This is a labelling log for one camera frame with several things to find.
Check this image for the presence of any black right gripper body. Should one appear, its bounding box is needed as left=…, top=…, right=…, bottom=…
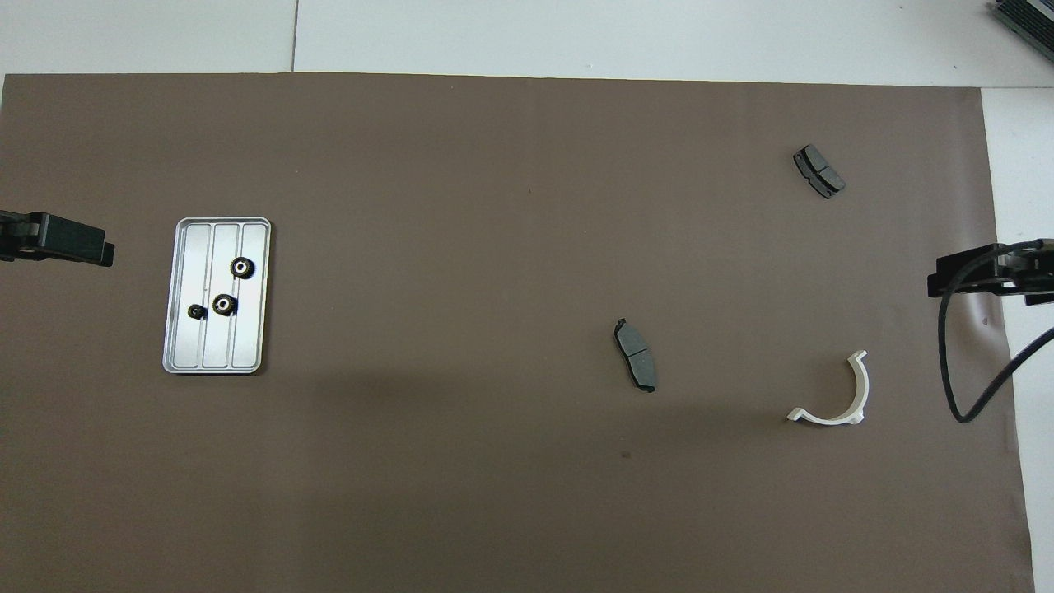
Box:
left=1006, top=239, right=1054, bottom=307

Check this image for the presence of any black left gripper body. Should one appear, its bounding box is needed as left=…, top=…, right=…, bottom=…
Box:
left=0, top=210, right=34, bottom=263

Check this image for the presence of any silver metal tray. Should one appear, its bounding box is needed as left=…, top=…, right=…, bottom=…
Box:
left=162, top=217, right=273, bottom=376

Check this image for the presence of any dark grey brake pad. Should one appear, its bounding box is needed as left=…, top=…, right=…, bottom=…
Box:
left=613, top=318, right=658, bottom=394
left=792, top=144, right=847, bottom=200

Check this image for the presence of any grey ribbed device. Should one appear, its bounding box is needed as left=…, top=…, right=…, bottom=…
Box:
left=991, top=0, right=1054, bottom=63

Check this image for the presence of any brown paper table mat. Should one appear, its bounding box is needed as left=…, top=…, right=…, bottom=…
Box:
left=0, top=72, right=1037, bottom=593

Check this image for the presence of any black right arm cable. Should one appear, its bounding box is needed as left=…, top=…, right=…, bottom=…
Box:
left=937, top=240, right=1054, bottom=424

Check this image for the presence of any white curved plastic bracket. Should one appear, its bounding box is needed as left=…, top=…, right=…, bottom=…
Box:
left=786, top=349, right=870, bottom=427

